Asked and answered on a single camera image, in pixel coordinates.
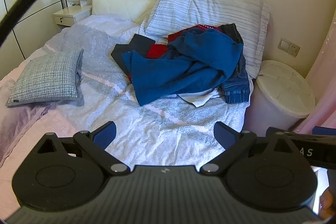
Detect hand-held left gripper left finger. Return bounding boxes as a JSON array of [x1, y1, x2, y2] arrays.
[[37, 121, 130, 176]]

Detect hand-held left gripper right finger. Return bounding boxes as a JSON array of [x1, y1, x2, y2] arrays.
[[198, 121, 300, 176]]

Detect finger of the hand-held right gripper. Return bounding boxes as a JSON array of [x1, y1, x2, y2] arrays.
[[266, 126, 336, 146]]

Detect blue knit sweater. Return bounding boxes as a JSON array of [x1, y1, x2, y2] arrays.
[[121, 29, 244, 106]]

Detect person's right hand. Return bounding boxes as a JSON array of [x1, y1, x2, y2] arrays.
[[319, 186, 336, 217]]

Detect white garment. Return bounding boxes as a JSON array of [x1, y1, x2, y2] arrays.
[[177, 88, 226, 108]]

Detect white round lidded bin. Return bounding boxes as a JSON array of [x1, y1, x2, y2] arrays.
[[244, 60, 316, 132]]

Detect blue denim jeans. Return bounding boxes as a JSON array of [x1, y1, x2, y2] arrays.
[[219, 23, 250, 104]]

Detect pink curtain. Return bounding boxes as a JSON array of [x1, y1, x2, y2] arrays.
[[291, 11, 336, 135]]

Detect grey checked cushion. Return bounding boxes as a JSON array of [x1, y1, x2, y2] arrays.
[[6, 49, 84, 107]]

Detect lilac bed sheet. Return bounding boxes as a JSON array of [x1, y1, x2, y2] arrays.
[[0, 103, 57, 153]]

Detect dark grey garment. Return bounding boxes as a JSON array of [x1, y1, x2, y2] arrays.
[[110, 34, 156, 75]]

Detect red garment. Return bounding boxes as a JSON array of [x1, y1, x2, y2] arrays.
[[126, 25, 222, 80]]

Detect cream nightstand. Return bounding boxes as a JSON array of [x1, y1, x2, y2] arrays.
[[53, 6, 93, 28]]

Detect white padded headboard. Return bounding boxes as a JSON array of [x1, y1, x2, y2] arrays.
[[91, 0, 157, 23]]

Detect large striped pillow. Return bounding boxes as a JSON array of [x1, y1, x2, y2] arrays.
[[139, 0, 271, 79]]

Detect white wall socket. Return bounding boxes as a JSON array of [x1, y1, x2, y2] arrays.
[[288, 43, 301, 58]]

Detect white wall switch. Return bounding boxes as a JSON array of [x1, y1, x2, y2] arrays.
[[278, 38, 291, 51]]

